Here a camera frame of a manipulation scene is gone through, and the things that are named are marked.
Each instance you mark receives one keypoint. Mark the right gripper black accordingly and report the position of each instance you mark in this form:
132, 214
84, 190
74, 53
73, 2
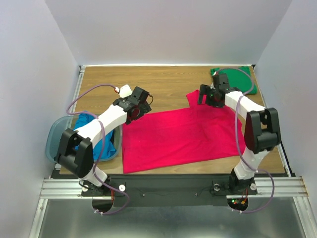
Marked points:
206, 93

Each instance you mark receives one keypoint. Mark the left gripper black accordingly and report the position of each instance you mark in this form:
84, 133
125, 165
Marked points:
144, 109

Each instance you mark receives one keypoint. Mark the red t shirt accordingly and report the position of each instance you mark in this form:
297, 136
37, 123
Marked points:
193, 134

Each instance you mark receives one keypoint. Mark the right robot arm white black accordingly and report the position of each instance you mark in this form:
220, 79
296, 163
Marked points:
262, 130

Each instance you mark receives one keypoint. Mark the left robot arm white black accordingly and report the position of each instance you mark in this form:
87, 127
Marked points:
75, 148

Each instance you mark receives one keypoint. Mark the folded green t shirt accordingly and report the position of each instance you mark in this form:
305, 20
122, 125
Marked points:
239, 78

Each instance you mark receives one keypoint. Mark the blue t shirt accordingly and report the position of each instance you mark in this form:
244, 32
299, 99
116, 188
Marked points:
109, 148

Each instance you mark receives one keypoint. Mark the teal plastic bin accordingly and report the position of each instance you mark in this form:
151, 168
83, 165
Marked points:
60, 125

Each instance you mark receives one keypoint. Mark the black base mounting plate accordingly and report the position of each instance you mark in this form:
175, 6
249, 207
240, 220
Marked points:
181, 190

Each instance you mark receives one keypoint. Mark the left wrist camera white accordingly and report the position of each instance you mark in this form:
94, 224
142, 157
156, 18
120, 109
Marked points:
123, 91

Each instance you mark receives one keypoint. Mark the aluminium frame rail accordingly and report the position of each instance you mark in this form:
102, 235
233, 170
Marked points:
64, 189

